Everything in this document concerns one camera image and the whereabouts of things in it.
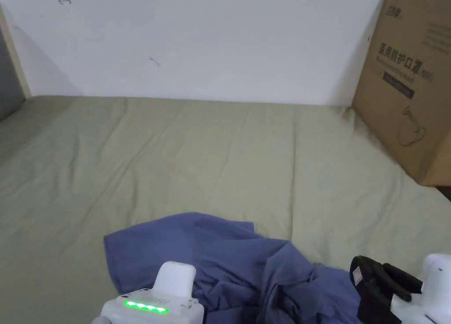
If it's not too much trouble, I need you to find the brown cardboard carton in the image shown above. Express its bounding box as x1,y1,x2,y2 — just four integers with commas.
352,0,451,188

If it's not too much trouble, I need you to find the dark blue shirt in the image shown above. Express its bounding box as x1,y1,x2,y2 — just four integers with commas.
103,212,363,324

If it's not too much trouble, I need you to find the bed with pale green sheet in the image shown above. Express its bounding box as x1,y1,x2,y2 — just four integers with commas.
0,95,451,324

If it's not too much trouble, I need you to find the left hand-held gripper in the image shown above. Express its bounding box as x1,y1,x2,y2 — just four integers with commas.
92,261,205,324

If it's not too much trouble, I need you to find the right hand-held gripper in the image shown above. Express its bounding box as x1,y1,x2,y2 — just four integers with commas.
348,253,451,324

